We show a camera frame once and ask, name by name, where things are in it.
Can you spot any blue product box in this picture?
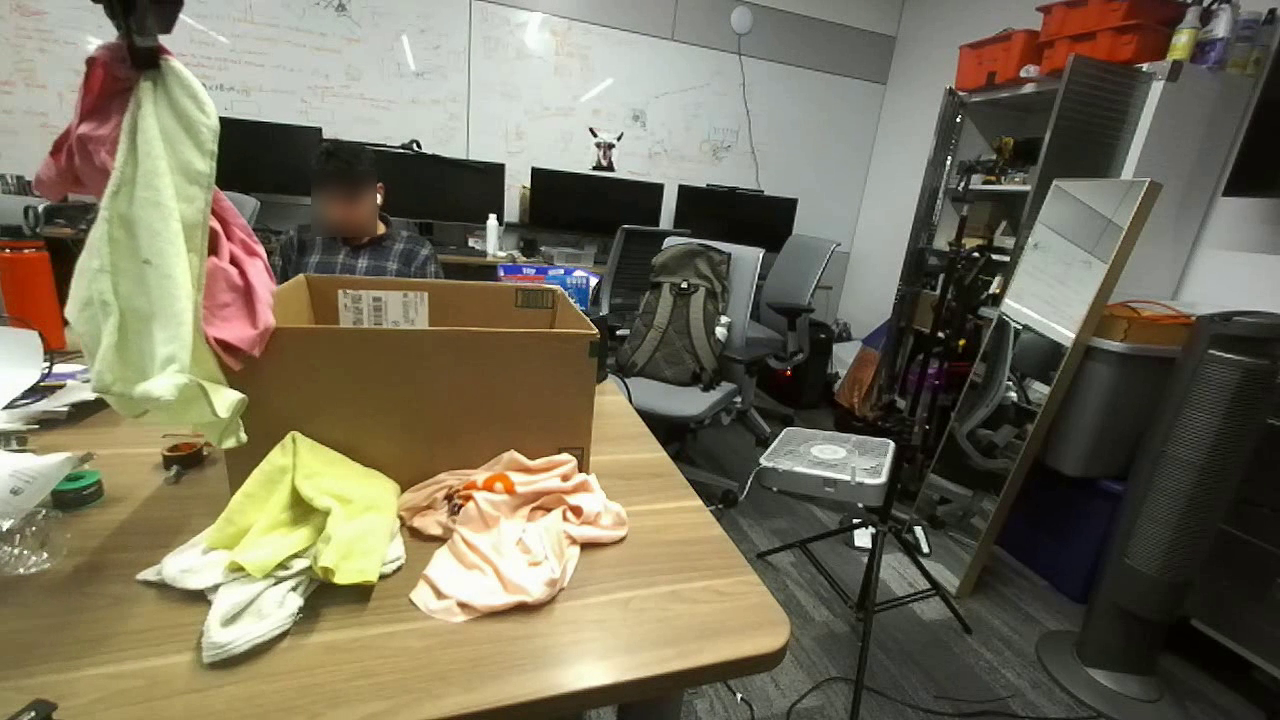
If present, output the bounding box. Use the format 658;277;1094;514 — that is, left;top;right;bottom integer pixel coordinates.
495;254;603;315

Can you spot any green tape roll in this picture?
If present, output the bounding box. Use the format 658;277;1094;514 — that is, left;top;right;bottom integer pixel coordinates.
47;464;109;512

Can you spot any black tripod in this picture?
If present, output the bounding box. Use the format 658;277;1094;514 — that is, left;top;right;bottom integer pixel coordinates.
758;497;977;720

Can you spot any brown tape roll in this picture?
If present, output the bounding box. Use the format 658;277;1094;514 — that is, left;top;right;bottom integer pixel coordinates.
160;436;213;481

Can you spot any plain white paper sheet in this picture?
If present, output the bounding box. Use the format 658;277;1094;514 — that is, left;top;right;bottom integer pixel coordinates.
0;325;53;413

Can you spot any black computer monitor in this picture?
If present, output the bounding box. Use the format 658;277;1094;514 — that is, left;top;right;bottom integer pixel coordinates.
315;135;509;227
671;180;800;254
527;163;667;235
213;117;327;201

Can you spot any tall dark grey cylinder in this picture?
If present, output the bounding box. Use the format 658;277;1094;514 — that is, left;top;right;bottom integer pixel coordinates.
1078;312;1280;682

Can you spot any pale green cloth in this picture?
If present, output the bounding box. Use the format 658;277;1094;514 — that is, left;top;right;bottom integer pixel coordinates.
59;52;253;453

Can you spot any light grey office chair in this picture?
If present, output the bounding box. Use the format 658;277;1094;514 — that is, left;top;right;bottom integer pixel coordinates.
603;224;785;490

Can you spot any orange water bottle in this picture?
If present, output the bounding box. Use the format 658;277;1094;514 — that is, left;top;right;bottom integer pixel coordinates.
0;235;68;356

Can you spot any small orange storage bin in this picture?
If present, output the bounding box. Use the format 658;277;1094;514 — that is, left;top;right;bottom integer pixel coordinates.
952;28;1050;97

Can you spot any peach cloth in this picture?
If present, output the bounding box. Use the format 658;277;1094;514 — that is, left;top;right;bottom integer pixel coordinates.
398;449;632;626

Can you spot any grey framed mesh chair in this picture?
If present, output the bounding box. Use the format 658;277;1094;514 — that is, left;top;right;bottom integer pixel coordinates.
603;218;671;332

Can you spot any white cabinet panel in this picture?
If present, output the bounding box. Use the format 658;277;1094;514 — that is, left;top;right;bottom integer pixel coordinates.
1126;16;1280;315

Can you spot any person in plaid shirt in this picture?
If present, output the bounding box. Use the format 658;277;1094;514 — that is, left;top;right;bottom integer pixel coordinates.
272;147;443;282

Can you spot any metal shelf rack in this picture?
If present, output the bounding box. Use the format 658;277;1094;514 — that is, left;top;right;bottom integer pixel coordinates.
888;56;1154;514

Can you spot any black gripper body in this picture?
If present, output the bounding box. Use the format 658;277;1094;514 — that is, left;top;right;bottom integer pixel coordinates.
94;0;187;39

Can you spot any pink cloth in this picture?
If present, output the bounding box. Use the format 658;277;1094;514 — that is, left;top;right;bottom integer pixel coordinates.
33;35;279;375

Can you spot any brown cardboard box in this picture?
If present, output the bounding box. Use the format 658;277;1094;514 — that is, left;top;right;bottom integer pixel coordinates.
220;273;603;490

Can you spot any dog picture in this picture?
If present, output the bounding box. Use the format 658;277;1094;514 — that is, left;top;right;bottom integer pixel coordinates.
584;122;627;176

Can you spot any grey round trash can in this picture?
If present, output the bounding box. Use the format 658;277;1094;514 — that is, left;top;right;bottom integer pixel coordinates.
1046;332;1179;482

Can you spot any flat orange box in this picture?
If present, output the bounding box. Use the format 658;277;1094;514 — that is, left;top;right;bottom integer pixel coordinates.
1094;301;1198;351

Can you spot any blue floor crate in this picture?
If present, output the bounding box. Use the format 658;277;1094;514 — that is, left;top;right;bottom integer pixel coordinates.
998;464;1129;602

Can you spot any white plastic bin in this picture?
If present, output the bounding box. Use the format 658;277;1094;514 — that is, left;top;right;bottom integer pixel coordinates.
758;424;901;512

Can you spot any yellow cloth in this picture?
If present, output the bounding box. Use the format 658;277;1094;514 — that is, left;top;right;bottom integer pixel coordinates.
200;426;410;590

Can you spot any grey green backpack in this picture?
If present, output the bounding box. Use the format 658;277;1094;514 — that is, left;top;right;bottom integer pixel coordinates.
615;239;738;393

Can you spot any dark grey office chair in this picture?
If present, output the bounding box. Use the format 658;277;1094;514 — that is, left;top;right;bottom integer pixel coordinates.
745;233;855;424

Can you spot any magazine paper stack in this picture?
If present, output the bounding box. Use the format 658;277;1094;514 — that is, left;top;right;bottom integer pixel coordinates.
0;356;112;433

